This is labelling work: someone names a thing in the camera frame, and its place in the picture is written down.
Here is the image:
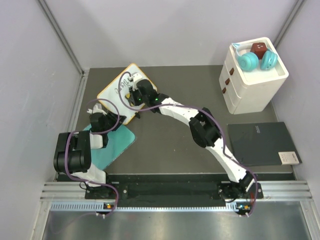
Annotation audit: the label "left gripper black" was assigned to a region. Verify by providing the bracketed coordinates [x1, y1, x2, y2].
[102, 110, 127, 134]

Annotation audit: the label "yellow framed whiteboard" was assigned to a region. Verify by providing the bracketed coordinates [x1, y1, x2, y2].
[97, 63, 158, 125]

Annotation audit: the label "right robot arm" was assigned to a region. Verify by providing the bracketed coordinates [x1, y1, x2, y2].
[125, 77, 258, 198]

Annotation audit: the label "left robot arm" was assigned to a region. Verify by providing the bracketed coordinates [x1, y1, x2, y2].
[53, 109, 122, 199]

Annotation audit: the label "teal plastic mat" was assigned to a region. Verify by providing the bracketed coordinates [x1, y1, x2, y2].
[89, 125, 136, 171]

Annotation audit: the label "white drawer cabinet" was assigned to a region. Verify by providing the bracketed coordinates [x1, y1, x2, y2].
[219, 37, 289, 115]

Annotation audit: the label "teal headphones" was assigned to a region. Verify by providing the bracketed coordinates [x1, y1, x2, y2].
[231, 43, 278, 72]

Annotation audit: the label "black notebook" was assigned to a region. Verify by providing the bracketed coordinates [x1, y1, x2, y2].
[228, 122, 302, 166]

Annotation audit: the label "brown cube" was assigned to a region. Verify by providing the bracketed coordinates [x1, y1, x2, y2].
[250, 42, 268, 60]

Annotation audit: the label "white label card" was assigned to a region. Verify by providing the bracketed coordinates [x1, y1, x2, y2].
[278, 151, 300, 165]

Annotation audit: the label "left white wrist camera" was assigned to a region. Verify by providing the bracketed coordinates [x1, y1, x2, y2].
[86, 103, 104, 115]

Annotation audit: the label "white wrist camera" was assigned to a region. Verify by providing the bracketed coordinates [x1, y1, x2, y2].
[128, 73, 144, 91]
[86, 103, 104, 115]

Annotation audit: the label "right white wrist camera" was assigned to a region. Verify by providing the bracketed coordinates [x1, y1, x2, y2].
[128, 73, 144, 91]

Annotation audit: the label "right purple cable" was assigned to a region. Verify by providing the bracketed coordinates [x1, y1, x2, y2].
[118, 71, 258, 218]

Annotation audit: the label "purple cable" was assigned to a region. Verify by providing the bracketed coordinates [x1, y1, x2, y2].
[118, 71, 258, 218]
[64, 98, 120, 218]

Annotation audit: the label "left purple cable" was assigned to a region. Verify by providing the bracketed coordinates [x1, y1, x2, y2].
[64, 98, 120, 218]

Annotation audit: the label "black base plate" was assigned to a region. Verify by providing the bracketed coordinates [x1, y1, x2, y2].
[84, 181, 264, 201]

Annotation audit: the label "grey cable duct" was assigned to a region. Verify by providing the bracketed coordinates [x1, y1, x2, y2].
[49, 201, 251, 211]

